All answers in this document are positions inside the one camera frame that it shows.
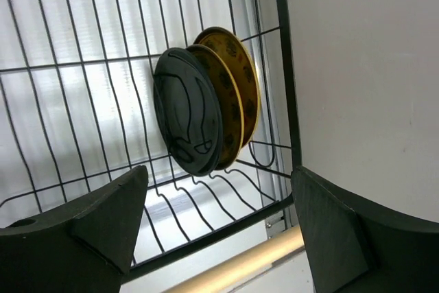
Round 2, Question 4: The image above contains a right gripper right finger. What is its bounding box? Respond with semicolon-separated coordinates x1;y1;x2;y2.
292;167;438;292

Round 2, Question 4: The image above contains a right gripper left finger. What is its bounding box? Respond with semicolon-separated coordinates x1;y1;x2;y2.
1;165;147;292

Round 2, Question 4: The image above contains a yellow patterned plate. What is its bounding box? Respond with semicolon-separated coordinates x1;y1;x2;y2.
187;44;245;170
194;27;261;145

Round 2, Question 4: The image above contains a black wire dish rack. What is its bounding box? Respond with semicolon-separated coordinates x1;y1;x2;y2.
1;0;300;292

